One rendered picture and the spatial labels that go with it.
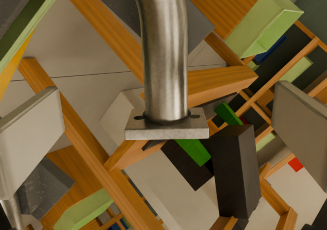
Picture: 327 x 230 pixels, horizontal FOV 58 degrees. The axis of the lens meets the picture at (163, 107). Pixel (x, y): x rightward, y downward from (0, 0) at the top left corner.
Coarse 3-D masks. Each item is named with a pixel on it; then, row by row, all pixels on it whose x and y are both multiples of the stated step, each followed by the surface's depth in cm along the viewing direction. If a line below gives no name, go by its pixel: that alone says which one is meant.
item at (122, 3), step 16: (0, 0) 22; (16, 0) 22; (112, 0) 22; (128, 0) 22; (0, 16) 22; (16, 16) 23; (128, 16) 22; (192, 16) 22; (0, 32) 23; (192, 32) 22; (208, 32) 22; (192, 48) 23
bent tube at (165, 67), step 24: (144, 0) 17; (168, 0) 17; (144, 24) 18; (168, 24) 17; (144, 48) 18; (168, 48) 18; (144, 72) 19; (168, 72) 18; (168, 96) 19; (144, 120) 20; (168, 120) 19; (192, 120) 20
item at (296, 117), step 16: (288, 96) 15; (304, 96) 14; (272, 112) 18; (288, 112) 15; (304, 112) 14; (320, 112) 12; (288, 128) 16; (304, 128) 14; (320, 128) 12; (288, 144) 16; (304, 144) 14; (320, 144) 12; (304, 160) 14; (320, 160) 12; (320, 176) 12
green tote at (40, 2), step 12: (36, 0) 33; (48, 0) 32; (24, 12) 33; (36, 12) 33; (12, 24) 34; (24, 24) 33; (36, 24) 34; (12, 36) 34; (24, 36) 34; (0, 48) 35; (12, 48) 34; (0, 60) 35; (0, 72) 36
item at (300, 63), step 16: (304, 32) 476; (272, 48) 547; (304, 48) 476; (256, 64) 538; (288, 64) 492; (304, 64) 487; (272, 80) 508; (288, 80) 504; (256, 96) 526; (272, 96) 523; (320, 96) 485; (240, 112) 545; (272, 128) 520; (256, 144) 548; (288, 160) 515
